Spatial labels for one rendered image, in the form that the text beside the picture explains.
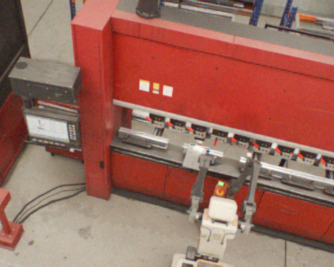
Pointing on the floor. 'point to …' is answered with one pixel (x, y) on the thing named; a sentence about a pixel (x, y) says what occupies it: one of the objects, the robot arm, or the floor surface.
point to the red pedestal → (12, 237)
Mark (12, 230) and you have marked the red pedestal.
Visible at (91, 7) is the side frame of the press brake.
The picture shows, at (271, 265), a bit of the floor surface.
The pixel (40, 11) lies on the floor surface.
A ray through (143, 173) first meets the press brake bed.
